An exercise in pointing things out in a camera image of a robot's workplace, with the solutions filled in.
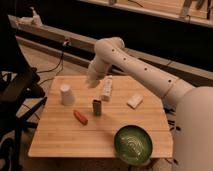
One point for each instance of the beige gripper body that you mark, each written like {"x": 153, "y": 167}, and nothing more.
{"x": 92, "y": 83}

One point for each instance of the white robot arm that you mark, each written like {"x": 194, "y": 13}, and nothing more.
{"x": 193, "y": 137}

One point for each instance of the dark grey eraser block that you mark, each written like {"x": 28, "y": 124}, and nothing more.
{"x": 97, "y": 107}

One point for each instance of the green ceramic bowl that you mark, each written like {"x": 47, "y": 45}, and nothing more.
{"x": 133, "y": 145}

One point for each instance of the white tube bottle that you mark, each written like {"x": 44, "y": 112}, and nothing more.
{"x": 107, "y": 88}

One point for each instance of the orange carrot toy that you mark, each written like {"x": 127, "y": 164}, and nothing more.
{"x": 82, "y": 119}

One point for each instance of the wooden table board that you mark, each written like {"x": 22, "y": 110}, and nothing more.
{"x": 60, "y": 134}

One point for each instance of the white sponge block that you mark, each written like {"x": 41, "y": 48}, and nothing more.
{"x": 135, "y": 100}

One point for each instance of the black chair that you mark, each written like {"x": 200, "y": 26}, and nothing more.
{"x": 13, "y": 93}

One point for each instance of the white spray bottle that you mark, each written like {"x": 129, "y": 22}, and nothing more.
{"x": 36, "y": 17}

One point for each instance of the grey metal rail beam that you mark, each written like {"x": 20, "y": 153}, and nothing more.
{"x": 85, "y": 47}

